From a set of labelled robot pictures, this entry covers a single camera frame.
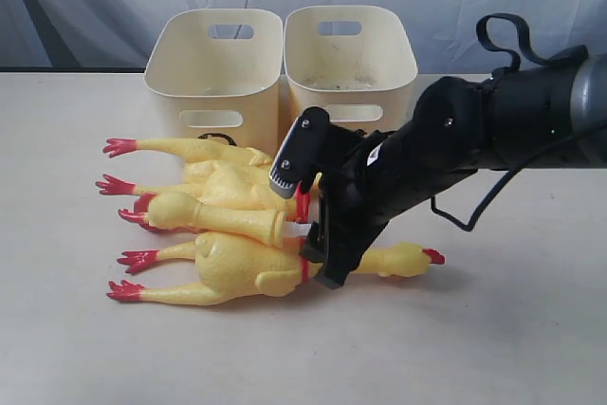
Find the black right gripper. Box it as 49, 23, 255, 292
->
299, 123, 475, 290

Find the yellow rubber chicken face down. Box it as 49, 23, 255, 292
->
106, 230, 447, 306

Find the headless yellow rubber chicken body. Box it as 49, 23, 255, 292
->
122, 182, 310, 232

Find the broken chicken neck with squeaker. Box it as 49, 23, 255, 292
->
120, 192, 312, 247

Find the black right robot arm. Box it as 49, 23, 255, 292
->
299, 56, 606, 288

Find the yellow rubber chicken facing up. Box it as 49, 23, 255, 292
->
95, 138, 278, 199

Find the cream bin with X mark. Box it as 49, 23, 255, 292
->
284, 5, 418, 133

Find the cream bin with circle mark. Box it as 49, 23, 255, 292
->
143, 9, 283, 155

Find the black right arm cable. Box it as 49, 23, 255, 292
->
429, 120, 607, 234

